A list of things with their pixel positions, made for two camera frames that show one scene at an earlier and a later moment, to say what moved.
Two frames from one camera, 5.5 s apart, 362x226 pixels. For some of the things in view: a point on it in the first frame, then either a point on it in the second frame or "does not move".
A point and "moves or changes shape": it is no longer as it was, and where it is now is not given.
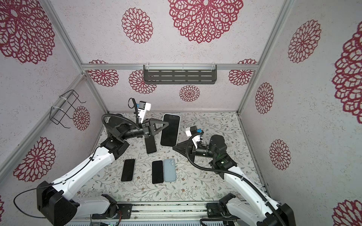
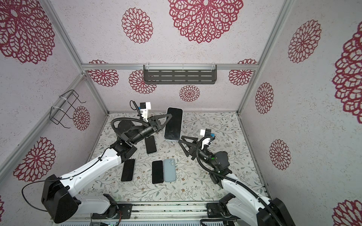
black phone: x=157 y=172 does not move
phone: x=169 y=136 moves or changes shape
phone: x=150 y=144 does not move
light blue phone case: x=169 y=170 does not move
